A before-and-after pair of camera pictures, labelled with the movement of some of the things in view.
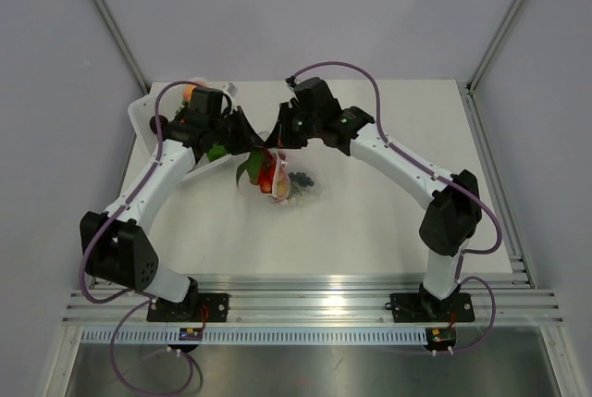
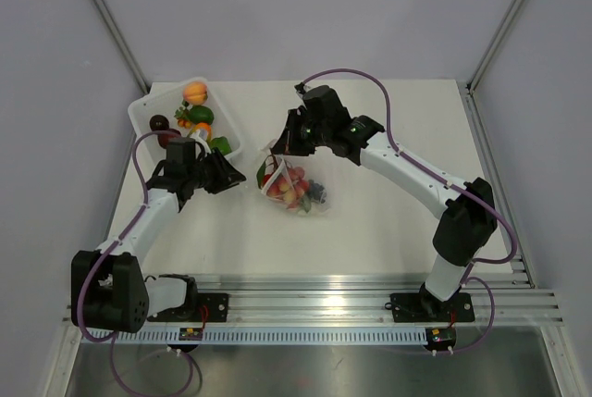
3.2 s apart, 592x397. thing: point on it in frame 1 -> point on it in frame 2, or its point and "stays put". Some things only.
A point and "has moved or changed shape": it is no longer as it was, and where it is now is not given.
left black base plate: x=198 y=307 stays put
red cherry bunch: x=261 y=166 -> x=289 y=187
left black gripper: x=248 y=140 -> x=227 y=176
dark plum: x=153 y=124 stays put
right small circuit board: x=438 y=339 stays put
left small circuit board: x=191 y=334 stays put
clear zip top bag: x=290 y=187 has moved or changed shape
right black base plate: x=419 y=307 stays put
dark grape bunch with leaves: x=298 y=180 -> x=316 y=192
